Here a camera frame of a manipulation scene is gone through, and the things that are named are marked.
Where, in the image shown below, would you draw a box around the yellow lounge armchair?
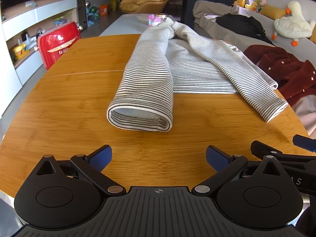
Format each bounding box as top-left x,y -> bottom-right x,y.
119,0 -> 169,14

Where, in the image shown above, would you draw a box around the black garment on sofa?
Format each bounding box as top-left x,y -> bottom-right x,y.
216,13 -> 273,44

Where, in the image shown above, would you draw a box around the white goose plush toy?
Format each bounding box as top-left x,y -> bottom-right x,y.
272,1 -> 315,47

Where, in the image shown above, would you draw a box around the glass snack jar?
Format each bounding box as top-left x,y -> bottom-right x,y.
148,14 -> 169,27

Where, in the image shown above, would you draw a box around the yellow sofa cushion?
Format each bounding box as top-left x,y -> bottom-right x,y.
260,4 -> 287,20

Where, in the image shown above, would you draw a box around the small plush dolls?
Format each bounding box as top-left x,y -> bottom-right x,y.
232,0 -> 268,12

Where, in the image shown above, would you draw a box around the dark red fuzzy coat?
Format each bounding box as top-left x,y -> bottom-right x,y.
244,45 -> 315,106

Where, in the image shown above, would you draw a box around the grey striped knit sweater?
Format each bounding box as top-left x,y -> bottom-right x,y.
107,18 -> 288,132

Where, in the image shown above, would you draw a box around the grey sofa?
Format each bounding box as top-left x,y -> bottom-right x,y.
192,0 -> 316,139

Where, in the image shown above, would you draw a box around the red ride-on toy car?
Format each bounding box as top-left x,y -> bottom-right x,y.
37,22 -> 81,70

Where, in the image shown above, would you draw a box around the white tv shelf unit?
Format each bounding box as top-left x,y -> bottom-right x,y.
1,0 -> 78,114

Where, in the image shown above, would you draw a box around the beige blanket on sofa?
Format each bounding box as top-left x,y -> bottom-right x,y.
192,0 -> 239,30

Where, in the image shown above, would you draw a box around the white marble coffee table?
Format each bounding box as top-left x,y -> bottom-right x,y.
99,13 -> 177,37

